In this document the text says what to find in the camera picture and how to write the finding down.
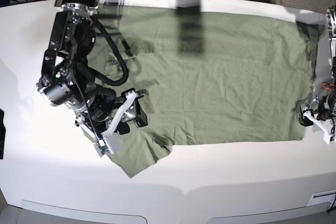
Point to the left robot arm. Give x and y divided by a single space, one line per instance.
328 87

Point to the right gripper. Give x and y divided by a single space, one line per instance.
104 109

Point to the green T-shirt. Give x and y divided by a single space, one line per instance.
210 78

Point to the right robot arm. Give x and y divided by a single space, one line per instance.
67 79

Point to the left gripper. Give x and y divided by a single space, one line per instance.
317 111

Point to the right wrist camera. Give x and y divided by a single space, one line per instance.
106 145

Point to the white label sticker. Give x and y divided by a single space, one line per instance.
322 197

